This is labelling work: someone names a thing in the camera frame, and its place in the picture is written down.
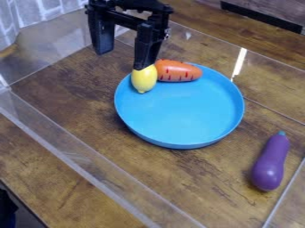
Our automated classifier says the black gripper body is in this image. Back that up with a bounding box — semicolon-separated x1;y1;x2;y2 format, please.
85;0;174;40

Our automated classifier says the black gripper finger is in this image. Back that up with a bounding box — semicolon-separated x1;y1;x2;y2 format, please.
134;22;165;70
87;11;115;55

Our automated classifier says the orange toy carrot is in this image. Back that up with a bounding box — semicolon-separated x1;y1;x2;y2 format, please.
155;59;202;82

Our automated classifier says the blue round plate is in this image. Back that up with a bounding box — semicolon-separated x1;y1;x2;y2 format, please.
114;66;245;150

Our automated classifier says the yellow toy lemon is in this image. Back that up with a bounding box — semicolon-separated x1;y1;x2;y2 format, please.
131;64;158;94

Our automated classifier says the purple toy eggplant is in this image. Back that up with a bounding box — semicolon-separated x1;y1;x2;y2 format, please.
250;131;289;191

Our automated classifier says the clear acrylic enclosure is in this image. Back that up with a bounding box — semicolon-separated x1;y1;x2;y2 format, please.
0;4;305;228

